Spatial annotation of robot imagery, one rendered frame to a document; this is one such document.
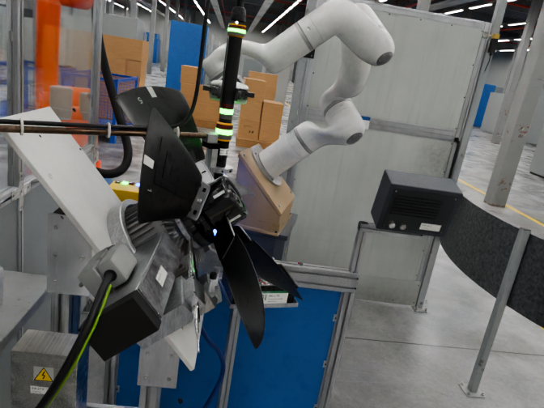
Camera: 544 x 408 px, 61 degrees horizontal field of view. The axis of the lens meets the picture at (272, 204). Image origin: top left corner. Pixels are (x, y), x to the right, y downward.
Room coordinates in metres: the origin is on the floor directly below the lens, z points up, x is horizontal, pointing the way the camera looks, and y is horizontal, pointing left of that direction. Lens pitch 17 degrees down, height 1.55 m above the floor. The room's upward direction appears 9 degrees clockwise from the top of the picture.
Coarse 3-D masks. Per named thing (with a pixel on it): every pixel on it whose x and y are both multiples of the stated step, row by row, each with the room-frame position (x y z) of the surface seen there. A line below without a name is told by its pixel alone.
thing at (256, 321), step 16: (240, 240) 0.96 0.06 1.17; (240, 256) 0.95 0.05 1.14; (224, 272) 1.01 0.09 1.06; (240, 272) 0.94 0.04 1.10; (240, 288) 0.94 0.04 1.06; (256, 288) 0.85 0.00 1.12; (240, 304) 0.94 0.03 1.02; (256, 304) 0.86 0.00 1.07; (256, 320) 0.86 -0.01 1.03; (256, 336) 0.87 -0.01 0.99
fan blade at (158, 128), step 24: (144, 144) 0.82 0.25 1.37; (168, 144) 0.90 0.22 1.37; (144, 168) 0.81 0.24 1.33; (168, 168) 0.88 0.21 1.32; (192, 168) 0.98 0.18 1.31; (144, 192) 0.80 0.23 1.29; (168, 192) 0.89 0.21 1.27; (192, 192) 0.98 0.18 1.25; (144, 216) 0.79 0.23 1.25; (168, 216) 0.90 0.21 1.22
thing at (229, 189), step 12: (216, 180) 1.10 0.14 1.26; (228, 180) 1.14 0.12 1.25; (216, 192) 1.06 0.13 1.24; (228, 192) 1.06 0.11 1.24; (204, 204) 1.05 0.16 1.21; (216, 204) 1.05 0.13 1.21; (228, 204) 1.05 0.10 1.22; (240, 204) 1.11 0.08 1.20; (204, 216) 1.06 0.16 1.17; (216, 216) 1.05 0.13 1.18; (228, 216) 1.05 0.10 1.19; (240, 216) 1.07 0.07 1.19; (192, 228) 1.03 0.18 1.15; (204, 228) 1.06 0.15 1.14; (216, 228) 1.06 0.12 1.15; (204, 240) 1.04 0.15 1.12
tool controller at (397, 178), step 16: (384, 176) 1.63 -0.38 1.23; (400, 176) 1.60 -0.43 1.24; (416, 176) 1.63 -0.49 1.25; (432, 176) 1.65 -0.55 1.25; (384, 192) 1.59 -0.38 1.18; (400, 192) 1.55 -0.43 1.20; (416, 192) 1.55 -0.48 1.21; (432, 192) 1.56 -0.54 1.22; (448, 192) 1.56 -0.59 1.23; (384, 208) 1.57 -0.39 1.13; (400, 208) 1.56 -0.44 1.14; (416, 208) 1.57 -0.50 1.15; (432, 208) 1.57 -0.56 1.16; (448, 208) 1.58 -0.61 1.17; (384, 224) 1.58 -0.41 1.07; (400, 224) 1.57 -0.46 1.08; (416, 224) 1.59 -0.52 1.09; (432, 224) 1.59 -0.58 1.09; (448, 224) 1.60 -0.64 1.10
